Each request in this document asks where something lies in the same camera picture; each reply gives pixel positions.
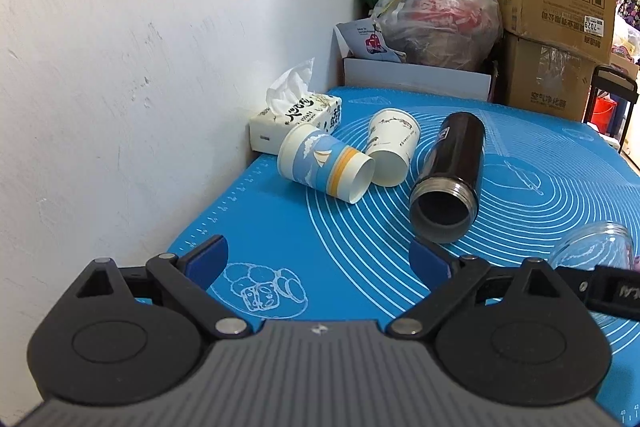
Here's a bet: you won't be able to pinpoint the black utility cart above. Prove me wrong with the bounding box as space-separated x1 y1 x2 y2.
582 66 639 154

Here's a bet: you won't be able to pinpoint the black thermos flask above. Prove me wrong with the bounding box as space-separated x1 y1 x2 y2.
409 112 486 244

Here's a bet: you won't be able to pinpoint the blue sailboat paper cup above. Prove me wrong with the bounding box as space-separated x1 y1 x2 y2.
277 124 374 204

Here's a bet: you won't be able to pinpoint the red bucket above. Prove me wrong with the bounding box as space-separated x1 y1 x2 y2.
589 95 617 133

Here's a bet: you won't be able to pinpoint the white open box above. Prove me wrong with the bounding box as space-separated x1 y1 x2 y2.
335 18 492 102

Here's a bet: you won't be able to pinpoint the lower cardboard box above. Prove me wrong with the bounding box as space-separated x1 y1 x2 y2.
496 32 610 121

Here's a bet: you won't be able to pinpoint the white paper cup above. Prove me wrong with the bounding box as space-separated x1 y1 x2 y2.
366 108 421 187

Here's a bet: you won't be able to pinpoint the blue silicone baking mat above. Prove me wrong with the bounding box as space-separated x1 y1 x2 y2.
167 85 640 423

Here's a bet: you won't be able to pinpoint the clear glass jar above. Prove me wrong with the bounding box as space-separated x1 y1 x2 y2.
548 221 636 270

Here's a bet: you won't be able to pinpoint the clear plastic bag red contents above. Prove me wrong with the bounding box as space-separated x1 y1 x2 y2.
371 0 502 72

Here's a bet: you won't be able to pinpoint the white tissue pack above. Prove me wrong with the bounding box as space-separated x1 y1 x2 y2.
248 58 343 156

